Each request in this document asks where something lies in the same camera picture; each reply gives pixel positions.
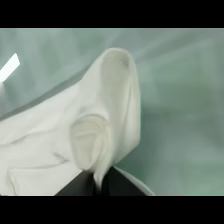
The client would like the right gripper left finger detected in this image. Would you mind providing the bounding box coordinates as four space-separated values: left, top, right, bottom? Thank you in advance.
54 169 98 197

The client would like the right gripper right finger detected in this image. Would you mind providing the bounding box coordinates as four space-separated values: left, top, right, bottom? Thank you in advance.
99 165 146 197

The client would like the white shirt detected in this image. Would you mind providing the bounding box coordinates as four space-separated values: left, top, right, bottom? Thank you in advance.
0 47 156 197

